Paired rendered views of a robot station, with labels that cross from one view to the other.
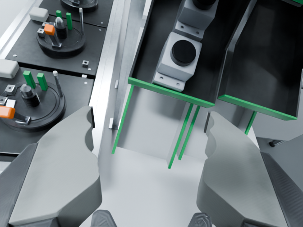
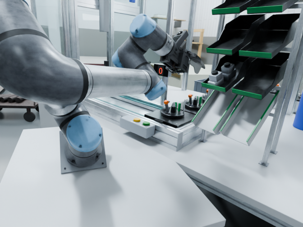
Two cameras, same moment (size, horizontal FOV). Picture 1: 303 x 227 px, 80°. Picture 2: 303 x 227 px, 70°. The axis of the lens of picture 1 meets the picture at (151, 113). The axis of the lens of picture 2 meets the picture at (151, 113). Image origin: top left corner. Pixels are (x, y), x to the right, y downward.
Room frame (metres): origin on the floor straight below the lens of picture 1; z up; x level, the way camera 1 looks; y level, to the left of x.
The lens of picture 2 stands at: (-0.53, -0.74, 1.39)
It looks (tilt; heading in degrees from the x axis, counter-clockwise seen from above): 19 degrees down; 61
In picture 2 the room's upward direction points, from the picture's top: 4 degrees clockwise
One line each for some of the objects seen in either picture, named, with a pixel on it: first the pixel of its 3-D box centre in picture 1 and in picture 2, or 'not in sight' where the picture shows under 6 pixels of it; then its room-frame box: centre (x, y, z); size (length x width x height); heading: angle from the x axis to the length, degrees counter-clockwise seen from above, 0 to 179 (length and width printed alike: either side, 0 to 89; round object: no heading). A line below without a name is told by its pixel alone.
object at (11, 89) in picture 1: (11, 89); not in sight; (0.17, 0.32, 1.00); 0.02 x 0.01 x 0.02; 21
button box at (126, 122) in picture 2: not in sight; (136, 125); (-0.06, 0.27, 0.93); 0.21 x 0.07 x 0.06; 111
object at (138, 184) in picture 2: not in sight; (96, 164); (-0.33, 0.10, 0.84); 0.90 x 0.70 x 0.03; 83
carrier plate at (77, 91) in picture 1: (35, 108); (172, 116); (0.17, 0.26, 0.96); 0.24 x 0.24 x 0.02; 21
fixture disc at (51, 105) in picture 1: (34, 104); (172, 113); (0.17, 0.26, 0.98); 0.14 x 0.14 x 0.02
